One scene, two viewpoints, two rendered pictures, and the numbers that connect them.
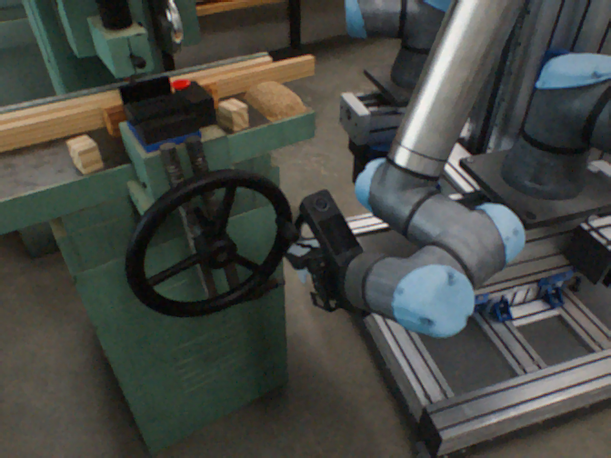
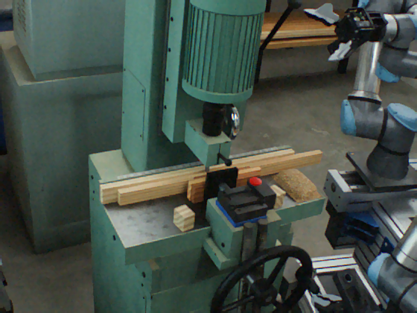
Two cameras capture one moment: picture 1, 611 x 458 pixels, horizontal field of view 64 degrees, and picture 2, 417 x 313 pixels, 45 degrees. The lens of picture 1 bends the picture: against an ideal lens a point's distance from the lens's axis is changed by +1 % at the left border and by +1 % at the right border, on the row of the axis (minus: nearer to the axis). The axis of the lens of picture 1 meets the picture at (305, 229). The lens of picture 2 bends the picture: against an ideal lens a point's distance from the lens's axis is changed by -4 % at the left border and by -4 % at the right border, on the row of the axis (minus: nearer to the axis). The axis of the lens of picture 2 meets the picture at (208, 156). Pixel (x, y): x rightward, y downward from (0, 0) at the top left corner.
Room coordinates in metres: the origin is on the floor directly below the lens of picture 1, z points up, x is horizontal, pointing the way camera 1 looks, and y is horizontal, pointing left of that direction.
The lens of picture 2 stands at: (-0.31, 0.31, 1.73)
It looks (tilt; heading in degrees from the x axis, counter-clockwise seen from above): 32 degrees down; 1
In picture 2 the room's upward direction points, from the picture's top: 7 degrees clockwise
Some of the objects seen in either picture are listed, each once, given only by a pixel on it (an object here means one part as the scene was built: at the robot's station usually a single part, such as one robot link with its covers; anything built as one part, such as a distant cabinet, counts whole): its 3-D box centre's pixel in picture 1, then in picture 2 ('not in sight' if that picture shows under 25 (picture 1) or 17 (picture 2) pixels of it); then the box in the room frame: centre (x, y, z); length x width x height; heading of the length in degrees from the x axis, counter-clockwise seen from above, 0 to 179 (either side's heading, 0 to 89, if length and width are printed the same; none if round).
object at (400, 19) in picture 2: not in sight; (400, 28); (1.09, -0.15, 1.36); 0.11 x 0.08 x 0.09; 122
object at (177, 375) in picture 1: (168, 273); (173, 291); (0.98, 0.39, 0.36); 0.58 x 0.45 x 0.71; 32
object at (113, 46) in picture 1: (123, 47); (207, 143); (0.90, 0.34, 1.03); 0.14 x 0.07 x 0.09; 32
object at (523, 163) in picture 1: (548, 154); not in sight; (0.78, -0.46, 0.87); 0.15 x 0.15 x 0.10
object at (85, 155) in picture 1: (85, 154); (184, 217); (0.70, 0.37, 0.92); 0.04 x 0.03 x 0.05; 42
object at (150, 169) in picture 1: (176, 152); (241, 223); (0.72, 0.22, 0.92); 0.15 x 0.13 x 0.09; 122
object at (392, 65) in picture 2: not in sight; (397, 62); (1.09, -0.17, 1.27); 0.11 x 0.08 x 0.11; 85
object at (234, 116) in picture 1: (234, 115); (274, 197); (0.84, 0.14, 0.92); 0.04 x 0.04 x 0.04; 45
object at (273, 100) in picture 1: (274, 94); (297, 180); (0.94, 0.06, 0.92); 0.14 x 0.09 x 0.04; 32
